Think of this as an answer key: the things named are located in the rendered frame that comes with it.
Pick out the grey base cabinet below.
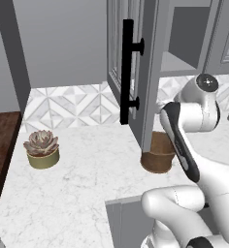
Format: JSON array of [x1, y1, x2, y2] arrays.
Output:
[[105, 196, 157, 248]]

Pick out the grey panelled cabinet door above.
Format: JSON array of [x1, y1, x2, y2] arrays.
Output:
[[203, 0, 229, 76]]

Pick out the black bar door handle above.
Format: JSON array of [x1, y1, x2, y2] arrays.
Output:
[[119, 18, 146, 126]]

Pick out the tall grey side panel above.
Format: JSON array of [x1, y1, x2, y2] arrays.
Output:
[[0, 0, 32, 114]]

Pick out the grey wall cabinet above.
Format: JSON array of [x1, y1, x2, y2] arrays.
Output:
[[157, 0, 221, 78]]

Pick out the brown woven basket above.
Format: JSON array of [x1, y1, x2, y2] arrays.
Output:
[[140, 130, 177, 174]]

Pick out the potted succulent plant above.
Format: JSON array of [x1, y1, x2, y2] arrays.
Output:
[[22, 129, 61, 171]]

